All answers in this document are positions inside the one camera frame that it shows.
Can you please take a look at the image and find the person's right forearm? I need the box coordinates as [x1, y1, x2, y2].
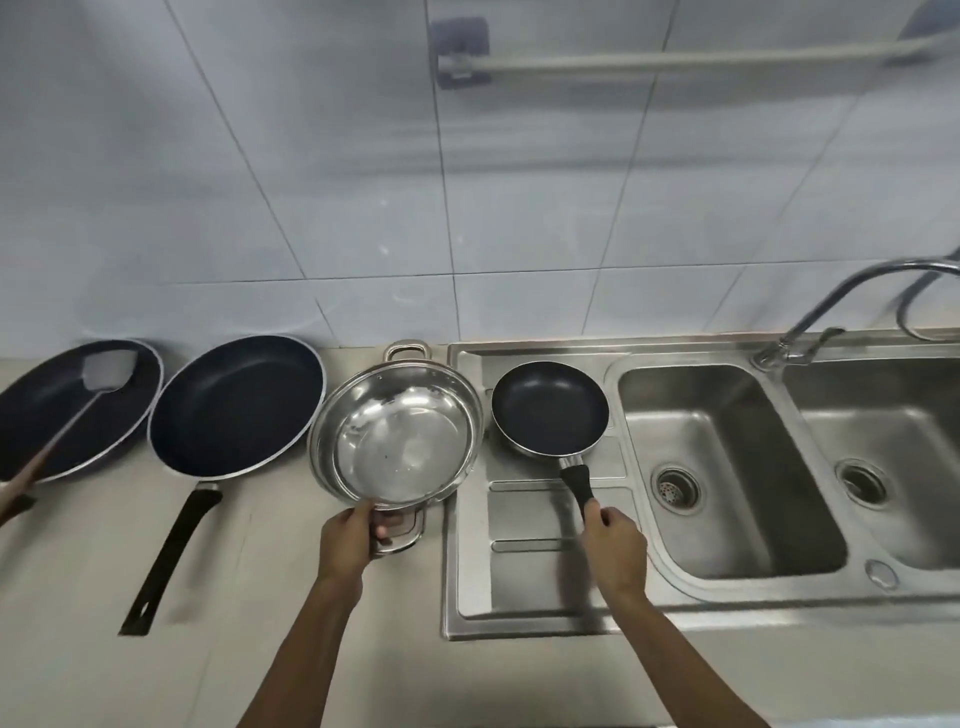
[598, 587, 774, 728]

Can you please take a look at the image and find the stainless steel two-handled pot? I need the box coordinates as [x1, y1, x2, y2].
[307, 339, 485, 558]

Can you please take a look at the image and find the stainless steel double sink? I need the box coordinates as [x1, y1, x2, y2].
[441, 327, 960, 642]

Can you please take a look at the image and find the person's left forearm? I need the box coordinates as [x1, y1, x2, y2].
[232, 573, 364, 728]

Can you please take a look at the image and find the round sink drain strainer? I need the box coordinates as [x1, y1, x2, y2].
[651, 463, 705, 514]

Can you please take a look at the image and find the person's left hand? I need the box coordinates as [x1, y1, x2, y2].
[315, 498, 393, 591]

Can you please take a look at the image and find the chrome sink faucet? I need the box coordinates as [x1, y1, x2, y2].
[750, 257, 960, 372]

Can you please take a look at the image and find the large black frying pan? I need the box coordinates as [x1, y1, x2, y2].
[0, 339, 165, 486]

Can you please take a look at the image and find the small black frying pan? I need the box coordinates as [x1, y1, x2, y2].
[490, 361, 611, 525]

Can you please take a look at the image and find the person's right hand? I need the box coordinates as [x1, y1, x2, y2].
[580, 501, 649, 597]

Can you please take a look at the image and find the grey wall towel bar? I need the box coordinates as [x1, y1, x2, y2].
[428, 3, 960, 90]

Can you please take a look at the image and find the metal spatula with wooden handle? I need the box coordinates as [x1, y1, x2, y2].
[0, 351, 138, 513]

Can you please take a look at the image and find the medium black frying pan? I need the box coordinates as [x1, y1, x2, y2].
[118, 334, 327, 639]

